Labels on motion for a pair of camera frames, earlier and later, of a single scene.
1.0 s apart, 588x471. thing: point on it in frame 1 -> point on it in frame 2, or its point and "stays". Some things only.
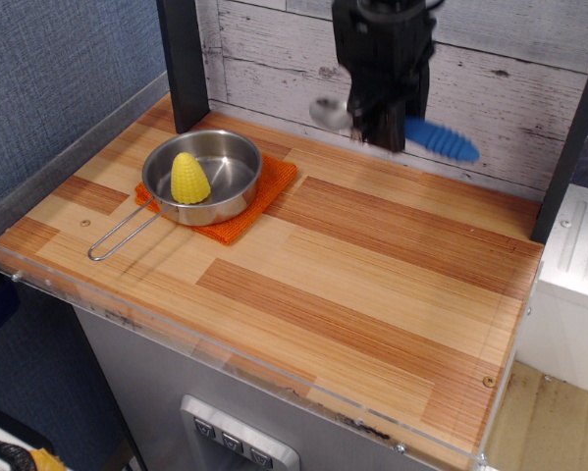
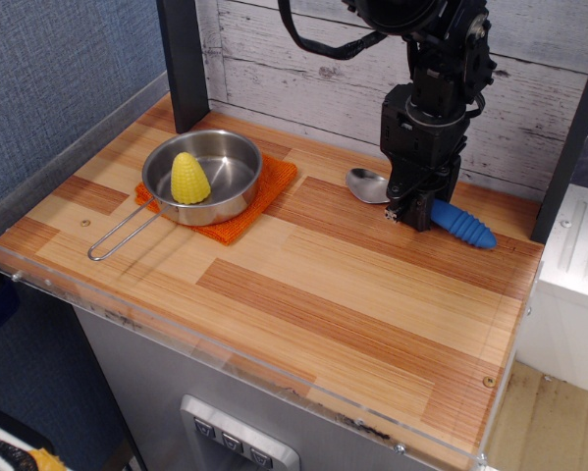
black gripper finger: (417, 96) -> (450, 181)
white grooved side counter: (563, 332) stays
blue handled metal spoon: (336, 113) -> (372, 186)
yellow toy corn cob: (188, 184) stays
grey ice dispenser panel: (215, 440) stays
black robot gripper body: (385, 46) -> (421, 156)
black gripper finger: (379, 121) -> (413, 210)
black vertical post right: (573, 141) stays
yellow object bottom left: (45, 461) stays
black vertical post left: (182, 43) stays
